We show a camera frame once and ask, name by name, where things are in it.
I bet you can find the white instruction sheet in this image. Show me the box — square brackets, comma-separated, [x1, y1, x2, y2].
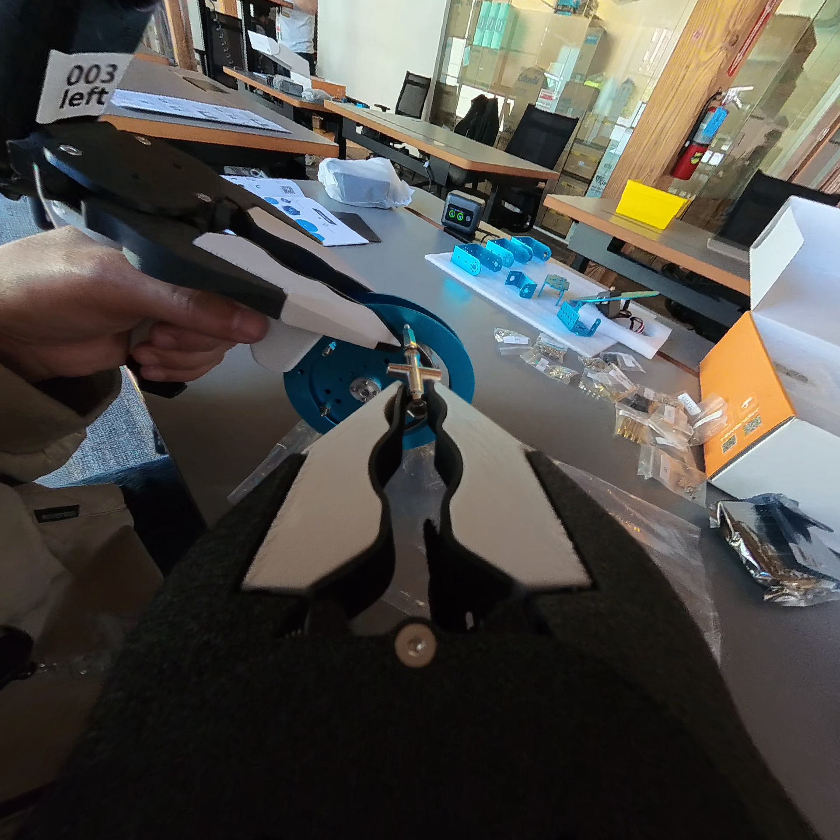
[222, 174, 372, 249]

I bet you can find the metal cross socket wrench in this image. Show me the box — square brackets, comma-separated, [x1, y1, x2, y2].
[386, 323, 442, 421]

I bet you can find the blue perforated bracket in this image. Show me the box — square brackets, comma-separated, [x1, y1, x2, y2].
[556, 302, 602, 339]

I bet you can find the yellow board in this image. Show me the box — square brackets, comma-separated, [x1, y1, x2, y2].
[615, 178, 693, 231]

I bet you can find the black flat pad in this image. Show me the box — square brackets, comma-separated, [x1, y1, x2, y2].
[333, 211, 383, 245]

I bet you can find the wooden post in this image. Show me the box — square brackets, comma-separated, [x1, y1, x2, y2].
[600, 0, 785, 204]

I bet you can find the large clear plastic bag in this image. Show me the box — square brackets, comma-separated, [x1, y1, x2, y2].
[226, 420, 723, 664]

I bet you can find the red fire extinguisher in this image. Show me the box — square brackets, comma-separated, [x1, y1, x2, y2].
[669, 87, 731, 181]

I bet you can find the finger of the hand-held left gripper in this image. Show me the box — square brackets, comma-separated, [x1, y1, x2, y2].
[193, 226, 403, 350]
[223, 185, 403, 345]

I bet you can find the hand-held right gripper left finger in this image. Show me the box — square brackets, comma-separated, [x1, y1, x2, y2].
[241, 382, 404, 619]

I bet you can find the person's left hand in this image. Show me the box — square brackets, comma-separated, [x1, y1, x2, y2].
[0, 225, 270, 385]

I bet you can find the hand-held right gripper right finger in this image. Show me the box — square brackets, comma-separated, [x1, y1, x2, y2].
[423, 381, 593, 634]

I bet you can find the black office chair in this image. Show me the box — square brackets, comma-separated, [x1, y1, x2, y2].
[502, 104, 580, 173]
[394, 70, 432, 120]
[714, 169, 840, 249]

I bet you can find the pile of small parts bags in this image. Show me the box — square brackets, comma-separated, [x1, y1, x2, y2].
[492, 326, 731, 505]

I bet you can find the black jacket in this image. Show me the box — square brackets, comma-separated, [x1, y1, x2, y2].
[453, 94, 501, 147]

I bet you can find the teal round turntable base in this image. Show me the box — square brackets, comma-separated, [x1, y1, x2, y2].
[282, 293, 475, 451]

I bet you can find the orange cardboard box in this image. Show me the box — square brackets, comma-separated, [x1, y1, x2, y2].
[697, 195, 840, 521]

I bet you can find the teal oval plate with servo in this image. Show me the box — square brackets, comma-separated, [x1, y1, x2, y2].
[570, 290, 661, 311]

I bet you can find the white paper sheet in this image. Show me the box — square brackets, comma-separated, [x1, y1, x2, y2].
[108, 88, 293, 135]

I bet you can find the white wrapped bundle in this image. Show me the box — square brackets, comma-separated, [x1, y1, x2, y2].
[318, 156, 414, 210]

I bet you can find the black device with display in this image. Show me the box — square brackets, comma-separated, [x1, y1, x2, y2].
[441, 190, 487, 235]

